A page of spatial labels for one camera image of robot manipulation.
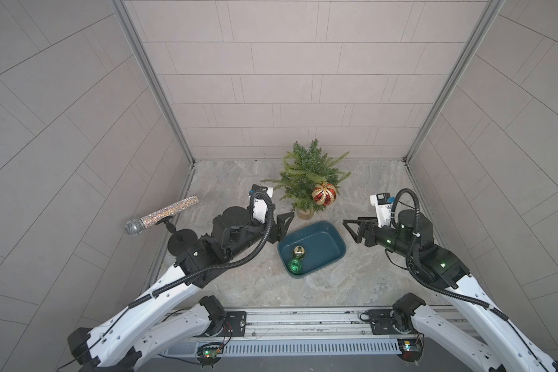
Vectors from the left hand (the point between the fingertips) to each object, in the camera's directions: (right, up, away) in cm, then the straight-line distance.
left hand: (289, 210), depth 64 cm
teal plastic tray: (+13, -16, +23) cm, 31 cm away
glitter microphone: (-45, -5, +3) cm, 45 cm away
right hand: (+18, -4, +5) cm, 19 cm away
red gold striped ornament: (+10, +4, +2) cm, 11 cm away
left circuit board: (-23, -41, +1) cm, 46 cm away
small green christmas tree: (+7, +10, +6) cm, 13 cm away
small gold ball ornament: (+4, -18, +19) cm, 26 cm away
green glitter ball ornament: (+2, -22, +15) cm, 26 cm away
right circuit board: (+36, -42, +4) cm, 56 cm away
